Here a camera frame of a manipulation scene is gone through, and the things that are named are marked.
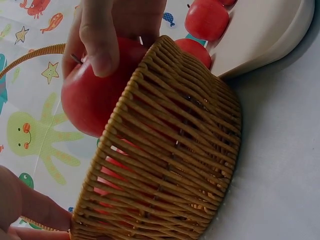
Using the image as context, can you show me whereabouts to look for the person's right hand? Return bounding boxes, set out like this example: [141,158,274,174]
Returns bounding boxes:
[61,0,169,79]

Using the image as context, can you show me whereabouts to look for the person's left hand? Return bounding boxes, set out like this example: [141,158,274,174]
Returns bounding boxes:
[0,164,74,240]

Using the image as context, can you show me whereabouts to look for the brown wicker basket with handle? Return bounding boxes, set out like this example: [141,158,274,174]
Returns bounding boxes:
[0,34,243,240]

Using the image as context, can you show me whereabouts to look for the white tray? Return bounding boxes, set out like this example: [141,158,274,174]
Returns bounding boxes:
[201,0,316,80]

